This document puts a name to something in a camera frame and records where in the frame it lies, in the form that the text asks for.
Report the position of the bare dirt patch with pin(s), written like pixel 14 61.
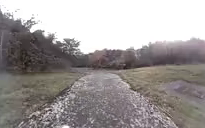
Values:
pixel 190 93

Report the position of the wood of trees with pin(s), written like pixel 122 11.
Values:
pixel 26 50

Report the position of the row of trees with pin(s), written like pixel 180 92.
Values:
pixel 163 53

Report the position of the grass field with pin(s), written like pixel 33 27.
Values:
pixel 156 80

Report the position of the robot's own part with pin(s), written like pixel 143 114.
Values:
pixel 65 126

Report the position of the grass verge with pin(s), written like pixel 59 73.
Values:
pixel 26 90

